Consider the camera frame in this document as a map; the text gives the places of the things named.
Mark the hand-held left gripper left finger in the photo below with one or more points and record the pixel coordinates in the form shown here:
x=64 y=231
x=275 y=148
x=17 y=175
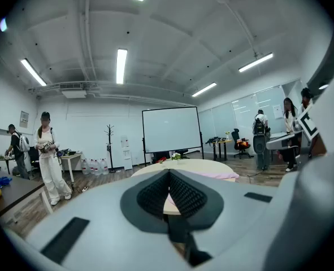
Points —
x=147 y=199

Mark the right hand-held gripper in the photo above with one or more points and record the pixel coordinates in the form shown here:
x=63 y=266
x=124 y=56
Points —
x=308 y=123

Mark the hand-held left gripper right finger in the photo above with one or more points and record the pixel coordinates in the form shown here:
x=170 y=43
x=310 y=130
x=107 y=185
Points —
x=195 y=199

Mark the pink cartoon sweatshirt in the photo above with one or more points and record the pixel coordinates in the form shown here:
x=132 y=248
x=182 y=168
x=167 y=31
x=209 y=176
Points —
x=217 y=175

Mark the person's right forearm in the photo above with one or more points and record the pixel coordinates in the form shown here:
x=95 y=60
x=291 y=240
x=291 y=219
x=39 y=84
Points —
x=318 y=147

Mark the grey box with round opening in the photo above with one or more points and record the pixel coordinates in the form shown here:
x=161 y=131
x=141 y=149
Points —
x=259 y=145

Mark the orange plush toy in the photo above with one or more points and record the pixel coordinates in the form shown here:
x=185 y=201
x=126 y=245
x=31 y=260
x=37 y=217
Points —
x=242 y=143

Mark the white paper notice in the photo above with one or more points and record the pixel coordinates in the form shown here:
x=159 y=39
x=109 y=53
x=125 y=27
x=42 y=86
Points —
x=277 y=111

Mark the black office chair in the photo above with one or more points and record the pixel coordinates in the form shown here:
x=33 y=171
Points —
x=237 y=137
x=34 y=157
x=182 y=152

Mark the white-flowered potted plant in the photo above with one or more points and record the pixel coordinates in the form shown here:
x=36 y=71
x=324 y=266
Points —
x=176 y=156

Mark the small vase plant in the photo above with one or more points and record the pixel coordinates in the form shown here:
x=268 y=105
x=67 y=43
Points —
x=227 y=134

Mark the white water dispenser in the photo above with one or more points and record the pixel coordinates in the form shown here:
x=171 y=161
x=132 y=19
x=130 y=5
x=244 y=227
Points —
x=126 y=154

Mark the yellow-top desk with black legs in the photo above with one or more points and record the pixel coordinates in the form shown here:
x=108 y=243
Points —
x=221 y=141

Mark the black equipment pile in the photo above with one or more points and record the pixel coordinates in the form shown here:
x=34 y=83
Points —
x=213 y=140
x=66 y=152

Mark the row of clear water jugs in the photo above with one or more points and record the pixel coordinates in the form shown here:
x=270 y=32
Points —
x=94 y=166

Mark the white power strip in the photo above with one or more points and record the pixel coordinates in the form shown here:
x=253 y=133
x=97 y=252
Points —
x=85 y=188

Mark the black coat rack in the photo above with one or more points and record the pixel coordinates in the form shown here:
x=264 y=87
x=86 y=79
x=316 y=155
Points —
x=109 y=140

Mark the whiteboard on black stand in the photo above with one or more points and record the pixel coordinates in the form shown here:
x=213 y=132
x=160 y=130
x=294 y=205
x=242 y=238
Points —
x=171 y=128

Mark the white ceiling air conditioner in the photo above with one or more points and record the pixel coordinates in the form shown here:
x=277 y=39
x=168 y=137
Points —
x=74 y=92

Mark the dark desk with white legs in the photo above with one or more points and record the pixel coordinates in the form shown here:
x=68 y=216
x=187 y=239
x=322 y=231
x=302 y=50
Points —
x=14 y=190

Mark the blue cloth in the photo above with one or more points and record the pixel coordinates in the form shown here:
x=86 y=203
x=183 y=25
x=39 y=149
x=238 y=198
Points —
x=2 y=181

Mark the small round side table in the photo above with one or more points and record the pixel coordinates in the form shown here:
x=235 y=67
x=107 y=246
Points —
x=5 y=159

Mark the grey wall poster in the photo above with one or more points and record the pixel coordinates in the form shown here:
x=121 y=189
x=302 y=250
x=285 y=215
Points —
x=24 y=119

